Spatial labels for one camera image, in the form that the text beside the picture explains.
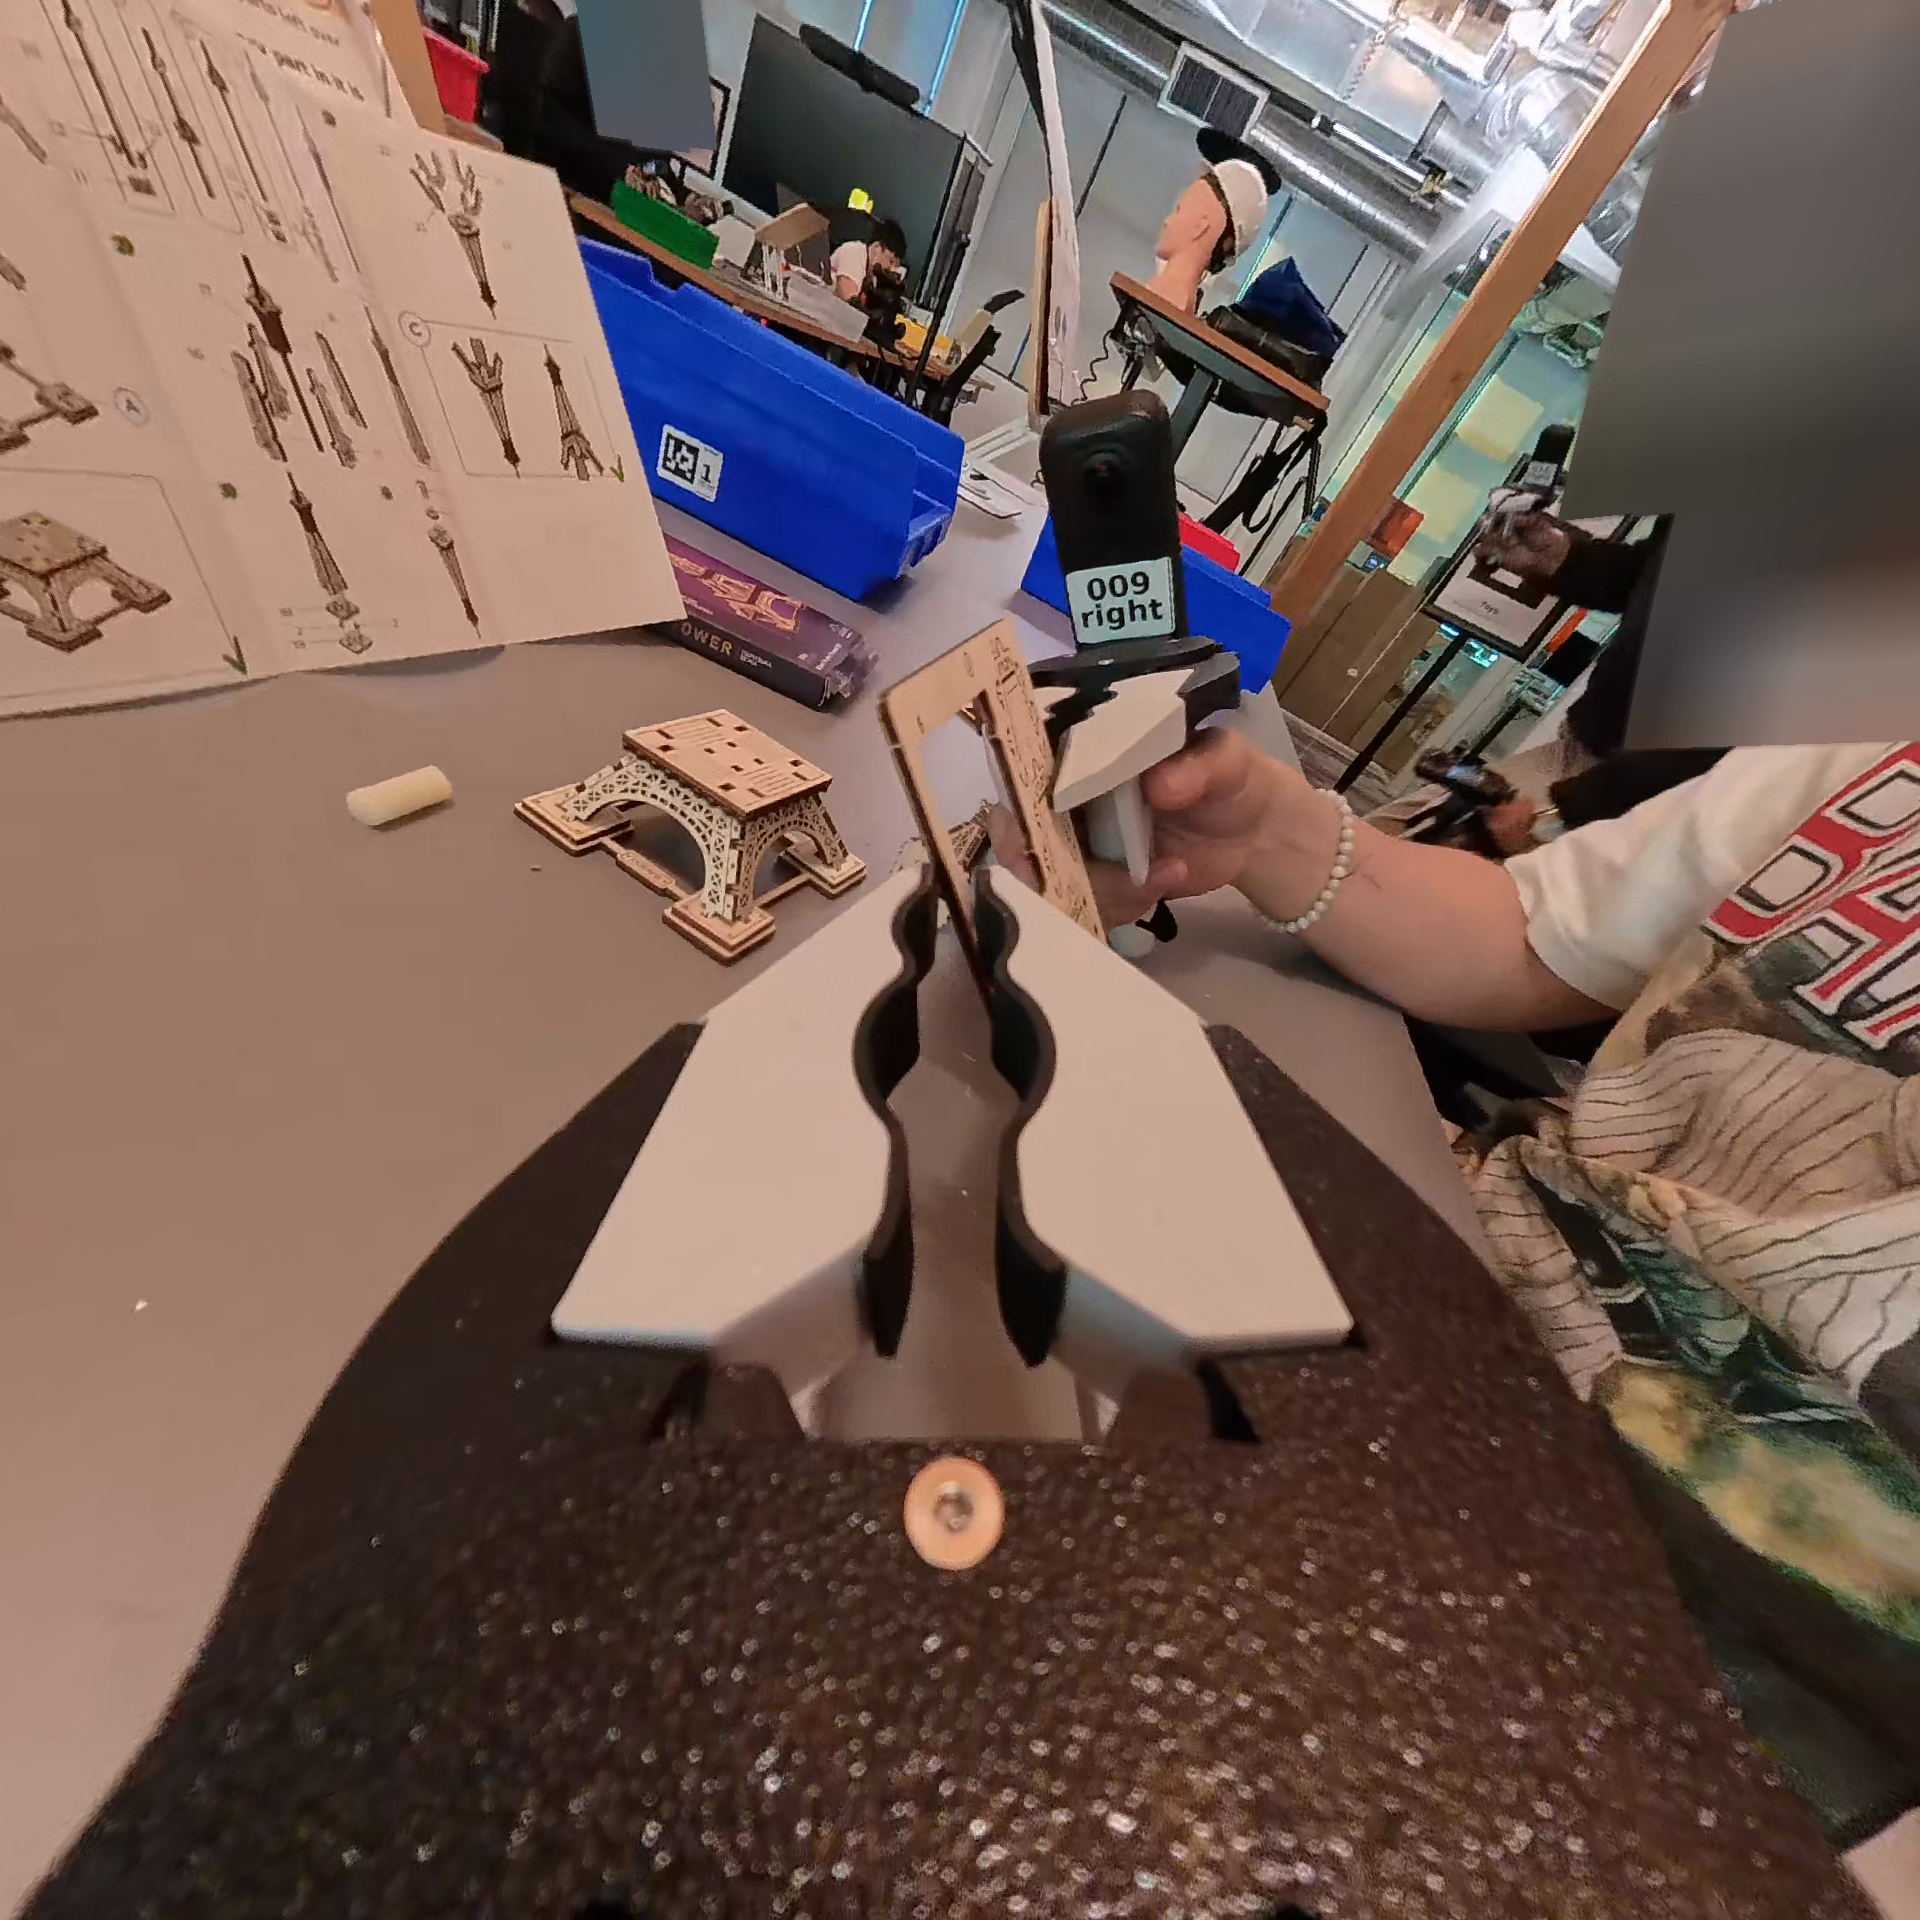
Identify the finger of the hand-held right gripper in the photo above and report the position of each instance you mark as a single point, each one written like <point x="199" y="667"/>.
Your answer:
<point x="1127" y="745"/>

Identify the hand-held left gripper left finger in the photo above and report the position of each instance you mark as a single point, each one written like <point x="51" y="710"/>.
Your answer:
<point x="734" y="1185"/>

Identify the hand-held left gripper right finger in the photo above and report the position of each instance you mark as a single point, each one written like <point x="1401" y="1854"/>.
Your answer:
<point x="1186" y="1185"/>

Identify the wooden parts sheet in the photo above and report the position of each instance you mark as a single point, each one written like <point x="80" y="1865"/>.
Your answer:
<point x="1028" y="751"/>

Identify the grey desk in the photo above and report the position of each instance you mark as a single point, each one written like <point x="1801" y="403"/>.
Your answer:
<point x="301" y="975"/>

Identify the person's right hand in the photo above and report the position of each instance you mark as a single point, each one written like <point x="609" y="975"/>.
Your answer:
<point x="1232" y="818"/>

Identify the red storage bin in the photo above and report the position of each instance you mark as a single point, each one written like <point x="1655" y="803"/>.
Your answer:
<point x="454" y="68"/>
<point x="1210" y="543"/>

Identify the mannequin head with helmet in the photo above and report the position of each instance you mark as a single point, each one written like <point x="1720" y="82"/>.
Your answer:
<point x="1201" y="225"/>

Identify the tagged blue storage bin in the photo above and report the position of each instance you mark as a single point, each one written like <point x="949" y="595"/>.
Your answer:
<point x="782" y="436"/>

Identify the wooden workbench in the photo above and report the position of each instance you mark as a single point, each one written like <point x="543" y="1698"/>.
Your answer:
<point x="782" y="310"/>

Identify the purple puzzle box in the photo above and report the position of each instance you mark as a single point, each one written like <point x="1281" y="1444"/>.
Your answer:
<point x="751" y="616"/>

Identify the wooden tower base model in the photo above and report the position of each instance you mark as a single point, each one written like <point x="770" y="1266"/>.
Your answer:
<point x="719" y="759"/>

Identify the black computer monitor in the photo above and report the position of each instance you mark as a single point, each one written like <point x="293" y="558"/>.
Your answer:
<point x="855" y="136"/>

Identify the pale wax stick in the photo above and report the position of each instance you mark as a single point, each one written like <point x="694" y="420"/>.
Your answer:
<point x="398" y="797"/>

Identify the green storage bin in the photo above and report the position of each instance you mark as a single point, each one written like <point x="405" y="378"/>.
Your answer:
<point x="660" y="225"/>

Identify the paper instruction sheet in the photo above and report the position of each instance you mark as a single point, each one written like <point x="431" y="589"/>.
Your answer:
<point x="301" y="374"/>

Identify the silver air duct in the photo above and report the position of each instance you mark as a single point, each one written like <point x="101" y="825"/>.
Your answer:
<point x="1410" y="179"/>

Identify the wooden post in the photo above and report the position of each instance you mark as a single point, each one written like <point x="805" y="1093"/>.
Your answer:
<point x="1498" y="300"/>

